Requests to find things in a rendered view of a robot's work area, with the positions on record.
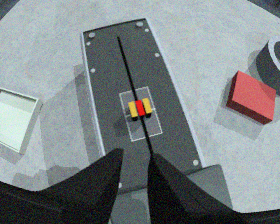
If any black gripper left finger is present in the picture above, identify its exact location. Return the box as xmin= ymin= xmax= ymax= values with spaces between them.
xmin=0 ymin=148 xmax=124 ymax=224

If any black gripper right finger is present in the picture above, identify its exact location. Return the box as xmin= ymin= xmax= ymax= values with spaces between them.
xmin=147 ymin=153 xmax=280 ymax=224

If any red rectangular block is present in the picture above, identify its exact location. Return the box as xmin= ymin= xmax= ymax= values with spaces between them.
xmin=226 ymin=71 xmax=276 ymax=125

